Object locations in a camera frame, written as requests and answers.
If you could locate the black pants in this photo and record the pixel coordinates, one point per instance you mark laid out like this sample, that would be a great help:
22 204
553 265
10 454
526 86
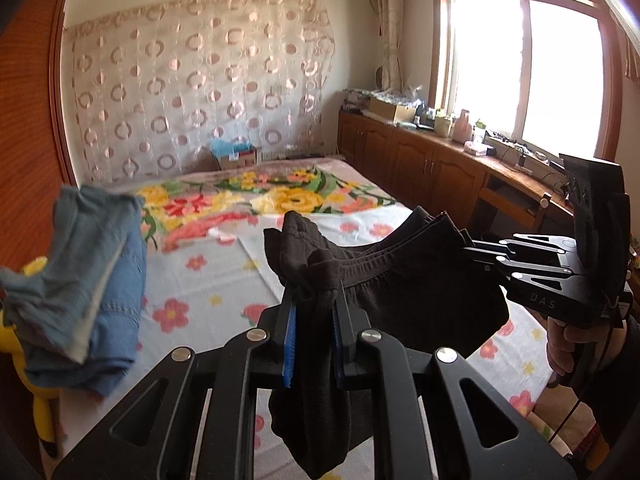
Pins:
400 285

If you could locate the white floral towel sheet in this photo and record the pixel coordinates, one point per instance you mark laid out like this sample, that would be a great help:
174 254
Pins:
210 285

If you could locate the pink bottle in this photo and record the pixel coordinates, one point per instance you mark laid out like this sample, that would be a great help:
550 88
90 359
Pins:
462 127

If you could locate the patterned lace curtain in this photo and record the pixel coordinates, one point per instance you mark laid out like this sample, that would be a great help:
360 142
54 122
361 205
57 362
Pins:
390 20

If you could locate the blue plastic bag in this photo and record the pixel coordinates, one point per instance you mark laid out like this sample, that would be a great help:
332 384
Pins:
230 146

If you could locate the person's right forearm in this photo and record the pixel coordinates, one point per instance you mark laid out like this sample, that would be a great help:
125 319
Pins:
617 390

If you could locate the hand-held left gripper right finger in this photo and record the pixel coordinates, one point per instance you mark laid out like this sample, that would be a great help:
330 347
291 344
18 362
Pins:
342 350

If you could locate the yellow plush toy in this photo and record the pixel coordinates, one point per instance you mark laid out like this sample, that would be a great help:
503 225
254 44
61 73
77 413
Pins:
37 410

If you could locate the window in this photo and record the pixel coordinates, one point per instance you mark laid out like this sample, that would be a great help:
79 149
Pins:
525 60

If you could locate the pile of small packages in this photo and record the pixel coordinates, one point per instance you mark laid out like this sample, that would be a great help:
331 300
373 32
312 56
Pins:
357 100

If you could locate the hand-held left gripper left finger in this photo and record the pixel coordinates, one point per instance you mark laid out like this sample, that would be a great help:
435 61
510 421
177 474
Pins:
289 345

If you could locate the grey-blue folded garment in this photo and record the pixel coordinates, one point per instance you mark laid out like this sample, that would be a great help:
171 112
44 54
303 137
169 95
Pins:
65 270

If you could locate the blue denim jeans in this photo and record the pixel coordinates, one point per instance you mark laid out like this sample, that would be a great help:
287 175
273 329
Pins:
117 320

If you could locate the person's right hand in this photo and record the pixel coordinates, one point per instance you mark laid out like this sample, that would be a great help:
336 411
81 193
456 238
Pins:
560 350

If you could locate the wooden cabinet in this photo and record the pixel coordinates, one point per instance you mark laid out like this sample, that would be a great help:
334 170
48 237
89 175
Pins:
415 165

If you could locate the white jar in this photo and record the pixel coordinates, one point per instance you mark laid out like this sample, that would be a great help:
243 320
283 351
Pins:
442 125

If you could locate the white power strip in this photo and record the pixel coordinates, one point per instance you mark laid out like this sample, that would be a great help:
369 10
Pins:
520 152

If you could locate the tissue box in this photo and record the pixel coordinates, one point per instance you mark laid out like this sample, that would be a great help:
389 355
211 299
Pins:
477 149

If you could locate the cardboard box with label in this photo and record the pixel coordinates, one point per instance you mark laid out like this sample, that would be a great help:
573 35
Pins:
240 159

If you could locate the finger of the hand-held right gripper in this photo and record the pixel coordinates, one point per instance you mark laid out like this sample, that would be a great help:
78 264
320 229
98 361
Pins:
530 267
525 247

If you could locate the open plain cardboard box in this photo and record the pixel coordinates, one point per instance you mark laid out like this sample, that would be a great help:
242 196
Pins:
392 109

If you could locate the circle patterned sheer curtain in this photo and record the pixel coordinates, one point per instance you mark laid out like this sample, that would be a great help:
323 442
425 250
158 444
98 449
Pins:
200 85

